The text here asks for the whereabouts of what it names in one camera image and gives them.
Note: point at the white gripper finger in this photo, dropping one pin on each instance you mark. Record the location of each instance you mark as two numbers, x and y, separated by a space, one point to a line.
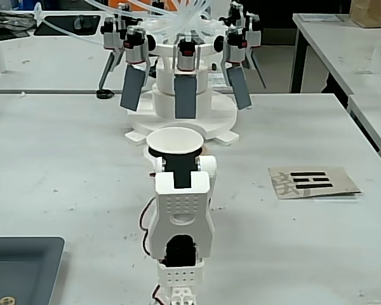
147 153

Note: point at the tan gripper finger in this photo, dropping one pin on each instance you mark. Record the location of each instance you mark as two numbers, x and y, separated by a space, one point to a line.
205 148

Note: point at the black paper cup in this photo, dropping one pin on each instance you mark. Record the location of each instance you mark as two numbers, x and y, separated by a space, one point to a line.
174 139

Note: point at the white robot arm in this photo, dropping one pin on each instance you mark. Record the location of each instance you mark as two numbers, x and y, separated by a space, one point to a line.
181 206

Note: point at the white round machine stand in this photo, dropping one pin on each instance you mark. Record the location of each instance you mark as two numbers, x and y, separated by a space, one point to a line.
222 111

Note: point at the grey flat paddle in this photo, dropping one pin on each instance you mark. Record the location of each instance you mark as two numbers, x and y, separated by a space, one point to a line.
185 95
239 87
132 89

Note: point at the printed paper label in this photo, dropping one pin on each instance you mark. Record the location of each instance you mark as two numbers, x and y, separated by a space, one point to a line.
216 80

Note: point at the small black cap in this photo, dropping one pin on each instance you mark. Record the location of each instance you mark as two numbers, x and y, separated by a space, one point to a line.
104 94

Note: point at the dark thin paddle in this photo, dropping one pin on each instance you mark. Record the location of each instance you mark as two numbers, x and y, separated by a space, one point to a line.
109 68
257 68

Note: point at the silver pneumatic actuator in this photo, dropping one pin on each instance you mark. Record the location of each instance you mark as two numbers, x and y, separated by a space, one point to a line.
235 47
136 47
186 57
110 35
254 31

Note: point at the black table leg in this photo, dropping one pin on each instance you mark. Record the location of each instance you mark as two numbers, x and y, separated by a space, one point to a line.
298 63

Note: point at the clear tube bundle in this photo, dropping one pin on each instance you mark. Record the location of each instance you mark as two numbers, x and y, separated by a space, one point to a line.
184 22

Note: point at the cardboard sheet with black bars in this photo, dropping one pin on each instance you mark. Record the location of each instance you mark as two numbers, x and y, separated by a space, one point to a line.
333 178

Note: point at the orange box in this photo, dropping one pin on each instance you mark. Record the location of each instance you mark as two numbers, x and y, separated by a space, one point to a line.
120 3

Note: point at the black mat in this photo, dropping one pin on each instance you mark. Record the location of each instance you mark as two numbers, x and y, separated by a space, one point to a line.
57 27

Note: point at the grey plastic tray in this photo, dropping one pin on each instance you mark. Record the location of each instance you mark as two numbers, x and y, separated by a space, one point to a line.
22 270

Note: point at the dark clutter pile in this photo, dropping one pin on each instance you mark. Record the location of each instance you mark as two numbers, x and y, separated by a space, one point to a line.
6 22

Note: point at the round tan sticker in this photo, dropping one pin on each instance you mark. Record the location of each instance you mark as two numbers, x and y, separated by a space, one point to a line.
6 300

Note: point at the brown paper bag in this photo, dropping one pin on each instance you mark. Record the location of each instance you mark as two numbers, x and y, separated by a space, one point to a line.
373 12

